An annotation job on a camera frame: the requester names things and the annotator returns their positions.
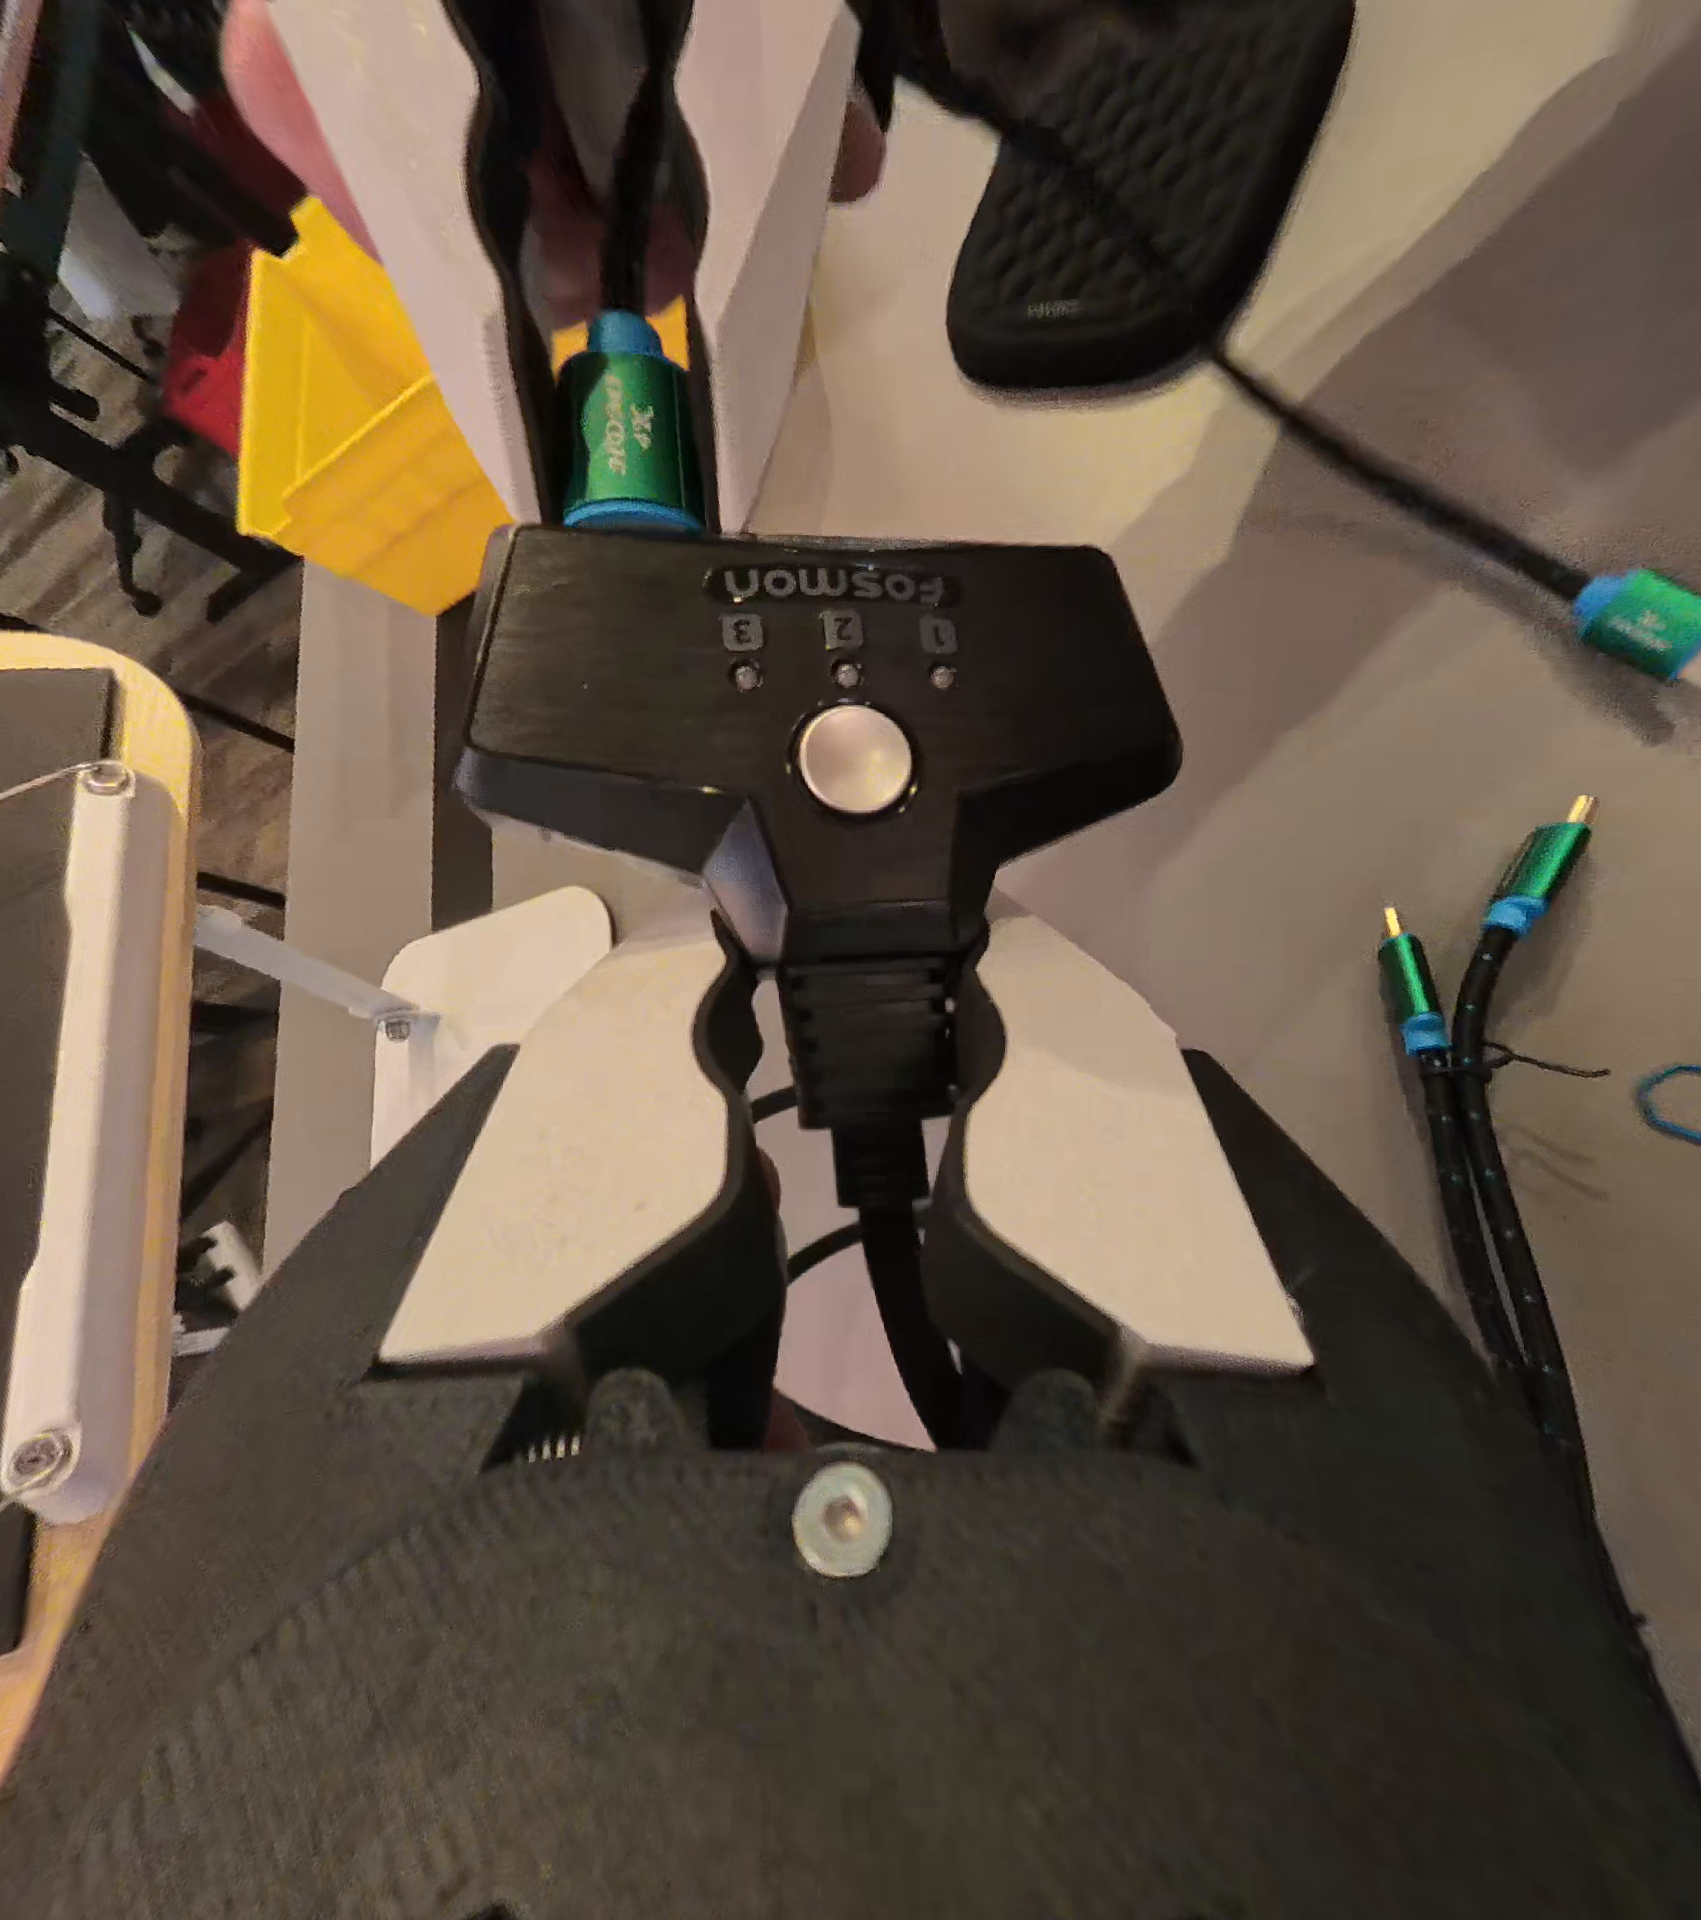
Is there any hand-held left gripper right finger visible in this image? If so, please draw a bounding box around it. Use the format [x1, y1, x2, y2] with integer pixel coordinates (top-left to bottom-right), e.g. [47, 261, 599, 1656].
[926, 916, 1318, 1383]

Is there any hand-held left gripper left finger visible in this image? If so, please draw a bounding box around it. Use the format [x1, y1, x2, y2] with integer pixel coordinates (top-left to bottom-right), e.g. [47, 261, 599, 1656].
[370, 916, 793, 1383]

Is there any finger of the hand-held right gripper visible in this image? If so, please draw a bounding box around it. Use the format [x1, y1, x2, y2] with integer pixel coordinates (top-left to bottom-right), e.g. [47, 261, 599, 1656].
[446, 0, 597, 528]
[676, 0, 867, 537]

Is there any black braided hdmi cable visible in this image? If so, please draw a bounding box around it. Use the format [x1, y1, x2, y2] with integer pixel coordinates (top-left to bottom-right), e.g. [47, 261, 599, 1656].
[550, 0, 709, 537]
[1212, 347, 1701, 693]
[1378, 797, 1610, 1502]

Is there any yellow plastic bin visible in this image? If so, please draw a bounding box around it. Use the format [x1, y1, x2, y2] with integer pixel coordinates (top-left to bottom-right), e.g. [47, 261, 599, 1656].
[237, 196, 687, 618]

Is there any black hdmi switch box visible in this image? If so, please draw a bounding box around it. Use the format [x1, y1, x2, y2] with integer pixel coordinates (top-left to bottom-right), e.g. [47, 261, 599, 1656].
[455, 526, 1190, 1443]

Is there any person's right hand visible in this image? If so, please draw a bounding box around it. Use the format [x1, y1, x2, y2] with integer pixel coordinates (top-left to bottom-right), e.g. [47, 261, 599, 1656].
[221, 0, 483, 218]

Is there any red floor bin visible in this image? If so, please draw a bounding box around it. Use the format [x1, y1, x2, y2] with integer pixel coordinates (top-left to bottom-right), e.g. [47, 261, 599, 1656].
[161, 330, 252, 453]

